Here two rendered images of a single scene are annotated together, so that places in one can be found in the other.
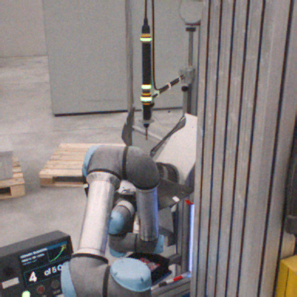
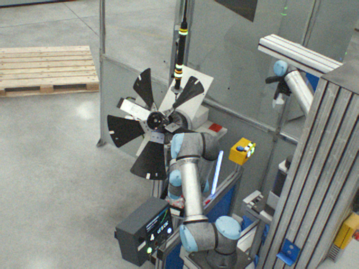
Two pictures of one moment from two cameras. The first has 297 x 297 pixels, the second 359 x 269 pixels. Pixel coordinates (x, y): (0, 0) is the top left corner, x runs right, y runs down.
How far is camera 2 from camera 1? 1.04 m
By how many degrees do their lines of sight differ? 23
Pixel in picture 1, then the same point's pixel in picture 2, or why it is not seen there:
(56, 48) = not seen: outside the picture
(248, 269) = (331, 232)
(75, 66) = not seen: outside the picture
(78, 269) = (197, 232)
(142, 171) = (215, 151)
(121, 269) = (224, 227)
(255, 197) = (346, 200)
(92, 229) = (196, 200)
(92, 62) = not seen: outside the picture
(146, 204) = (208, 167)
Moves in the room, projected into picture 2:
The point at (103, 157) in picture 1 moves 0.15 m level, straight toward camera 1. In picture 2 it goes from (189, 145) to (205, 166)
